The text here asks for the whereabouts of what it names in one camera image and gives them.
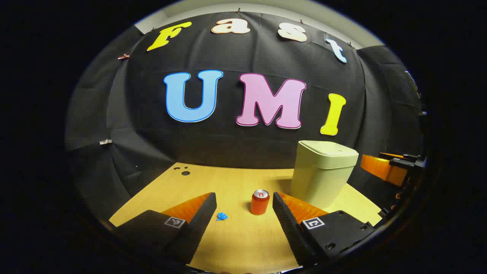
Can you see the orange pop can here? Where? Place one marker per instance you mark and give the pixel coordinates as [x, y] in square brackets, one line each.
[260, 205]

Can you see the black backdrop cloth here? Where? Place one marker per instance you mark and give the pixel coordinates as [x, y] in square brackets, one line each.
[236, 144]

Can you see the red backdrop clip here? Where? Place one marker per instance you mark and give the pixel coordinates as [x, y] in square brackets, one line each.
[123, 57]

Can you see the green desktop garbage bin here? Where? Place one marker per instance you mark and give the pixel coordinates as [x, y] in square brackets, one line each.
[323, 175]

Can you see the white backdrop clip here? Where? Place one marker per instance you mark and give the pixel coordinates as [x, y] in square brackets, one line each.
[105, 142]

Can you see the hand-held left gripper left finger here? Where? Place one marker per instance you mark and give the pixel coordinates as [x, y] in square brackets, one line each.
[203, 217]

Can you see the blue paper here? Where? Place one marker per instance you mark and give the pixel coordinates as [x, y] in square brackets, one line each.
[222, 216]

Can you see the wooden desktop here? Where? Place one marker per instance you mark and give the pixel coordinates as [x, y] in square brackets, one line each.
[243, 236]

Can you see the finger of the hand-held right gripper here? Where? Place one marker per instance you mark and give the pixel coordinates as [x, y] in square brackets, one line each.
[392, 155]
[380, 169]

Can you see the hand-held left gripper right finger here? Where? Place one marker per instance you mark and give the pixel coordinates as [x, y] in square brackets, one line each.
[285, 217]

